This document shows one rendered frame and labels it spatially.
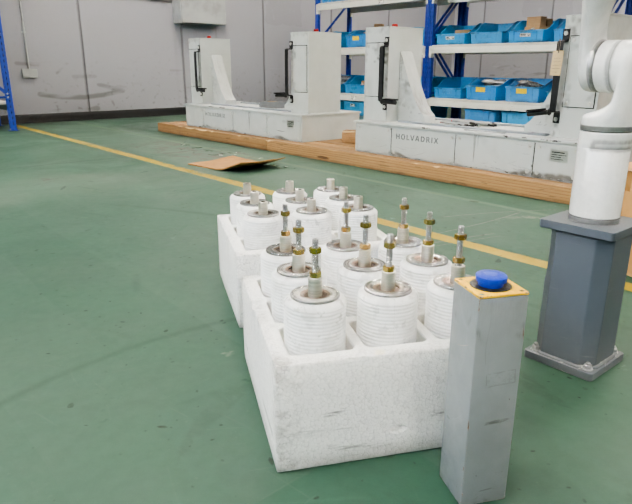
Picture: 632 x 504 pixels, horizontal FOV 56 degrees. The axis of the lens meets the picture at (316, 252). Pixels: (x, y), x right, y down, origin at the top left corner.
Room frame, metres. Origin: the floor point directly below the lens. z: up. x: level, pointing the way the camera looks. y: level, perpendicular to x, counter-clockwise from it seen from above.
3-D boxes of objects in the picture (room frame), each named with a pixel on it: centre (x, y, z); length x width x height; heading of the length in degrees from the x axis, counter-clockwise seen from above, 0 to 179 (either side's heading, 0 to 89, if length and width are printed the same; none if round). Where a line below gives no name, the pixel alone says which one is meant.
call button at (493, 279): (0.72, -0.23, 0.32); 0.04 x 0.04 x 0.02
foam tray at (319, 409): (0.99, -0.09, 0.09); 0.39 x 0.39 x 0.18; 14
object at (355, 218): (1.43, -0.10, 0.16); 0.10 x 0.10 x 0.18
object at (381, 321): (0.87, -0.11, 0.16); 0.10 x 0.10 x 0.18
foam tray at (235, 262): (1.51, 0.04, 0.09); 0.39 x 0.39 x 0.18; 15
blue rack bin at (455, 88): (6.64, -1.56, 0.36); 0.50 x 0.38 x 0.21; 131
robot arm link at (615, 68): (1.13, -0.54, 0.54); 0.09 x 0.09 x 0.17; 39
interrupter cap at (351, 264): (0.99, -0.09, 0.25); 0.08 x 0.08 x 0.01
